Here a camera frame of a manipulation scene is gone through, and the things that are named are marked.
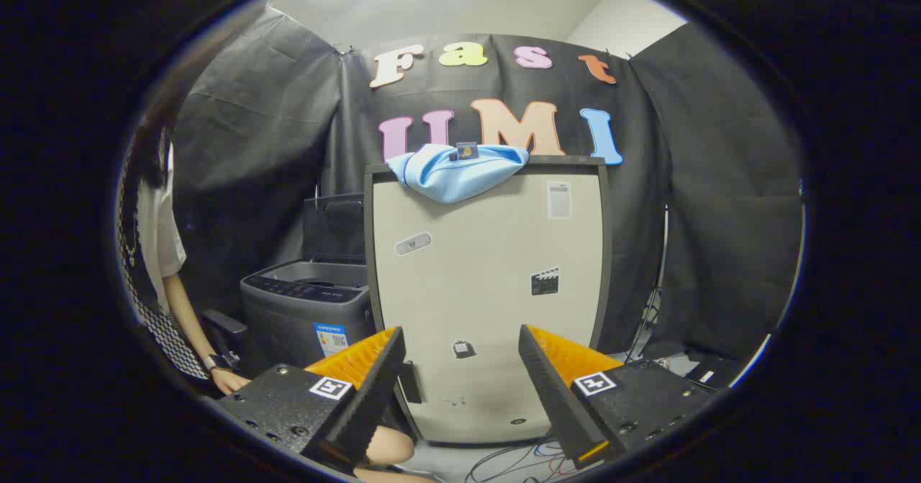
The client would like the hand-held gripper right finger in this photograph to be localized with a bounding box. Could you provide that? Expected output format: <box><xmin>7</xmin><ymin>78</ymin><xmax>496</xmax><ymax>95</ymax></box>
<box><xmin>518</xmin><ymin>323</ymin><xmax>720</xmax><ymax>469</ymax></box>

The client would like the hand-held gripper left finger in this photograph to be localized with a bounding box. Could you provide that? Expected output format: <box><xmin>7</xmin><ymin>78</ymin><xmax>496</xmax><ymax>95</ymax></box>
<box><xmin>216</xmin><ymin>327</ymin><xmax>407</xmax><ymax>475</ymax></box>

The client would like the grey washing machine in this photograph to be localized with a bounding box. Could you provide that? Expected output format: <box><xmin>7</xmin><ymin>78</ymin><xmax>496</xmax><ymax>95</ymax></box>
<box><xmin>240</xmin><ymin>256</ymin><xmax>376</xmax><ymax>377</ymax></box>

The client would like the light blue shirt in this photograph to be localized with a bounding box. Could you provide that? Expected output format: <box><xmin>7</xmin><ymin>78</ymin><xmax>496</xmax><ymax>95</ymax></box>
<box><xmin>386</xmin><ymin>143</ymin><xmax>530</xmax><ymax>204</ymax></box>

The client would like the dark flat box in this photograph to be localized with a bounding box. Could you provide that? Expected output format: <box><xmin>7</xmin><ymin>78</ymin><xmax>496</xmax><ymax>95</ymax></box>
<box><xmin>680</xmin><ymin>352</ymin><xmax>745</xmax><ymax>392</ymax></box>

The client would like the black chair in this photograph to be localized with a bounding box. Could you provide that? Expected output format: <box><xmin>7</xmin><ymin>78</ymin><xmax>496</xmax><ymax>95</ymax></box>
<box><xmin>200</xmin><ymin>309</ymin><xmax>249</xmax><ymax>369</ymax></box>

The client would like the black backdrop cloth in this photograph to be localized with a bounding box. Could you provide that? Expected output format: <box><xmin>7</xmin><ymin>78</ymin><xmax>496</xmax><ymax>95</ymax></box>
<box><xmin>171</xmin><ymin>6</ymin><xmax>805</xmax><ymax>361</ymax></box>

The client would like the bundle of floor cables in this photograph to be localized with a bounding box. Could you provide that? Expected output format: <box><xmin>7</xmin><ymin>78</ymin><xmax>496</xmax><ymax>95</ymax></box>
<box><xmin>464</xmin><ymin>436</ymin><xmax>576</xmax><ymax>483</ymax></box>

